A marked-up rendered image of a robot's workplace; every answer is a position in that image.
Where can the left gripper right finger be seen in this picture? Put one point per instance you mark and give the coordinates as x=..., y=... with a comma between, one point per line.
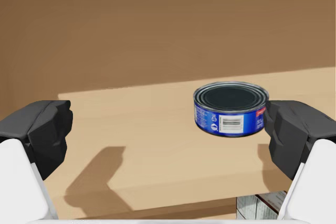
x=302, y=140

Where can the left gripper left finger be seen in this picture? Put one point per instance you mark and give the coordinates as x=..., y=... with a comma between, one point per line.
x=31, y=140

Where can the blue flat can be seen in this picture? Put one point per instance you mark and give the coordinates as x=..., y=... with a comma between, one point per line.
x=231, y=108

